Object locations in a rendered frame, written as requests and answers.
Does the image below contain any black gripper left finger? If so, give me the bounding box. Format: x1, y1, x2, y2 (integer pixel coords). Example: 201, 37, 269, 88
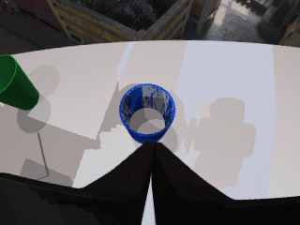
0, 142, 154, 225

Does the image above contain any dark green cup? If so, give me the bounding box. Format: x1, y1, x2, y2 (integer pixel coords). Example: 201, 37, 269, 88
0, 55, 38, 110

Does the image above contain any blue mug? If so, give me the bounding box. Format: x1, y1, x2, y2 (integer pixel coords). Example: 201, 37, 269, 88
119, 83, 176, 143

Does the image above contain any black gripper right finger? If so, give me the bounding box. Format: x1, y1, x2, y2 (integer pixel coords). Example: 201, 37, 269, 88
151, 142, 300, 225

